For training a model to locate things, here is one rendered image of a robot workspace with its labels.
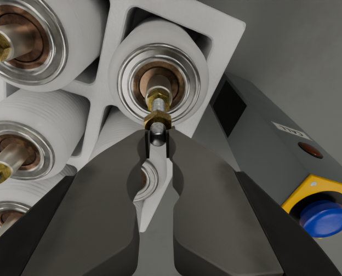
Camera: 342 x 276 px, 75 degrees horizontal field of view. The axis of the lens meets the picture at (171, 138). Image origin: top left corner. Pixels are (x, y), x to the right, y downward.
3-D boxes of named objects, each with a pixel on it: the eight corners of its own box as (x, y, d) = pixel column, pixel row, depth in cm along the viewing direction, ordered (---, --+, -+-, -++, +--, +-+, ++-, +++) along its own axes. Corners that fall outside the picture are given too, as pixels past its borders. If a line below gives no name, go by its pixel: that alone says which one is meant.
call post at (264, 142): (222, 70, 45) (310, 172, 19) (252, 81, 46) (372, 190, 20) (207, 101, 48) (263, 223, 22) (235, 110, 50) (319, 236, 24)
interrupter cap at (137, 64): (114, 114, 22) (113, 117, 21) (122, 32, 18) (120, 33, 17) (187, 127, 23) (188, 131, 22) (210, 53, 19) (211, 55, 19)
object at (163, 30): (126, 72, 37) (102, 122, 22) (134, 7, 32) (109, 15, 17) (181, 83, 39) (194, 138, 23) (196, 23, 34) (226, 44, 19)
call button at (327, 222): (311, 188, 20) (325, 206, 18) (345, 197, 21) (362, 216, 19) (284, 216, 22) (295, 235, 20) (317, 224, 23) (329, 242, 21)
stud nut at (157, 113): (143, 109, 14) (142, 115, 13) (170, 108, 14) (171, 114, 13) (146, 136, 15) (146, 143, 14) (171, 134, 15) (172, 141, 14)
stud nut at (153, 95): (146, 88, 17) (146, 92, 16) (168, 87, 17) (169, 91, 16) (149, 111, 18) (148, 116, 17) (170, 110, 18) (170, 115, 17)
